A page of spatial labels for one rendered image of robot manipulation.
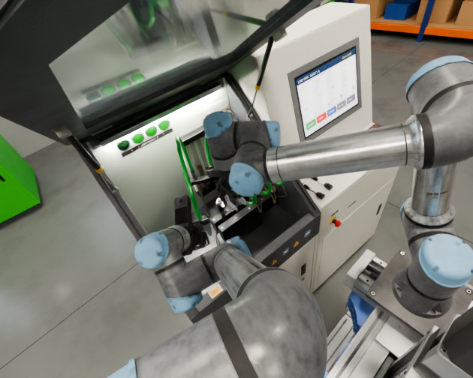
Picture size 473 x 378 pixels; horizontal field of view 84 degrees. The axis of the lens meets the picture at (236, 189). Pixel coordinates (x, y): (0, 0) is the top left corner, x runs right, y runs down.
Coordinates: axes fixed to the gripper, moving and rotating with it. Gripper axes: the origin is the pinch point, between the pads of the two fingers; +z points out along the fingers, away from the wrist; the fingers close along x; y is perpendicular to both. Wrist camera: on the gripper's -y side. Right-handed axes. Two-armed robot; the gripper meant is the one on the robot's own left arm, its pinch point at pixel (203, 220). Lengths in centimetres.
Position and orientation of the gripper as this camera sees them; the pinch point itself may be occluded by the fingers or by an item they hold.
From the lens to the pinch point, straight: 93.2
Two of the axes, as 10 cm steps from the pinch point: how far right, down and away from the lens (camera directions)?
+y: 2.8, 9.6, -0.5
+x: 9.3, -2.8, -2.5
